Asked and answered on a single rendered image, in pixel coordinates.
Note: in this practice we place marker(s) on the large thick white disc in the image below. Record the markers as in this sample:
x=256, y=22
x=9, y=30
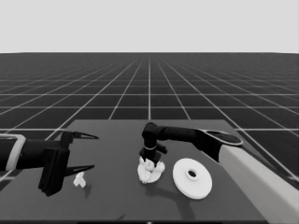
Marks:
x=199, y=184

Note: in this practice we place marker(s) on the small white T-shaped piece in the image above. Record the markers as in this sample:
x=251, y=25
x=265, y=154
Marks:
x=80, y=182

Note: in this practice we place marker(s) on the white round carrier with pins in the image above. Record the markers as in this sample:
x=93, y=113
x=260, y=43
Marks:
x=154, y=179

